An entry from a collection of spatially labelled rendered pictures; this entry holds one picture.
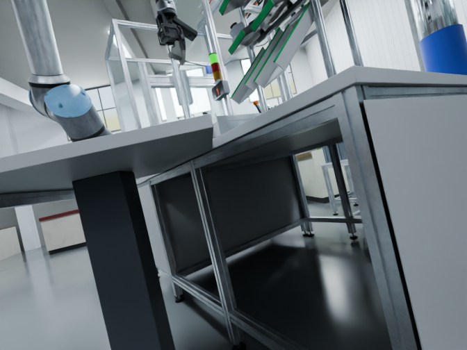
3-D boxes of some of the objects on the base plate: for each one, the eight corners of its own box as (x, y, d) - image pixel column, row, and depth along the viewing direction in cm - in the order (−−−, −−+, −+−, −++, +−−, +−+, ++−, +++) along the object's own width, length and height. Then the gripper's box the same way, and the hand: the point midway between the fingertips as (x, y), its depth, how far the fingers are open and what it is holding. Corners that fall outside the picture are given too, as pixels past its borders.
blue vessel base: (471, 85, 102) (456, 20, 102) (426, 99, 115) (412, 42, 115) (481, 85, 110) (468, 26, 111) (438, 98, 124) (426, 45, 124)
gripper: (153, 20, 104) (165, 69, 104) (158, 5, 97) (171, 58, 97) (172, 23, 109) (183, 70, 109) (179, 8, 102) (192, 60, 102)
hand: (183, 62), depth 105 cm, fingers closed
